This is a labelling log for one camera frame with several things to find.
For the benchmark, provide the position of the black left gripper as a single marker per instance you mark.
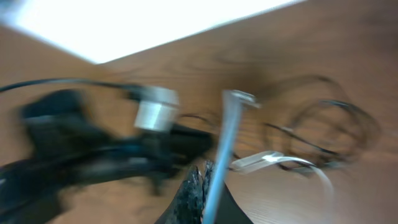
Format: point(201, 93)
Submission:
point(174, 150)

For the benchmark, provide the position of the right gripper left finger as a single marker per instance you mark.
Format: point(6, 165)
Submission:
point(187, 205)

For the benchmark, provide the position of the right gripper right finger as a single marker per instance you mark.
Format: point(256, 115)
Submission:
point(228, 211)

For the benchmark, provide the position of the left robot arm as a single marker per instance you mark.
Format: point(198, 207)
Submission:
point(69, 150)

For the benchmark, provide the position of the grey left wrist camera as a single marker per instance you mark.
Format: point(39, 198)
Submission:
point(157, 110)

